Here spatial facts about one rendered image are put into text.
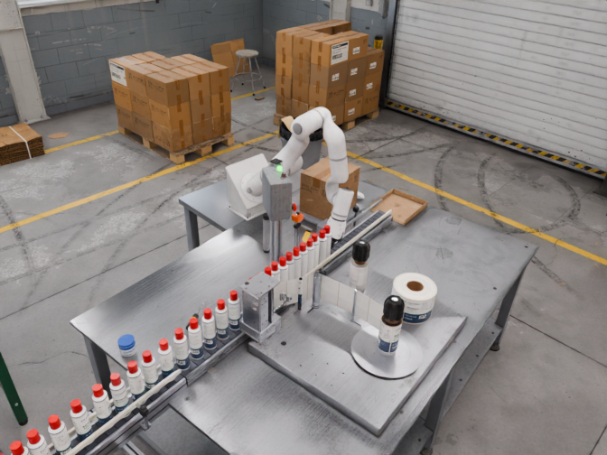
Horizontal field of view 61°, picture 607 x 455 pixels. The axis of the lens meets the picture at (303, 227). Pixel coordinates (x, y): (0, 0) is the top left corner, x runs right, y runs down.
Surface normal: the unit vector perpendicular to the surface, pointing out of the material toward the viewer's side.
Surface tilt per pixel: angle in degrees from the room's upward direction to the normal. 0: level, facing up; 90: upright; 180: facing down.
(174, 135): 88
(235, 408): 0
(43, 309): 0
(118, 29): 90
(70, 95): 90
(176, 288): 0
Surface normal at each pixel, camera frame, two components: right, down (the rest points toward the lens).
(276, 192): 0.29, 0.54
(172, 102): 0.74, 0.37
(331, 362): 0.04, -0.84
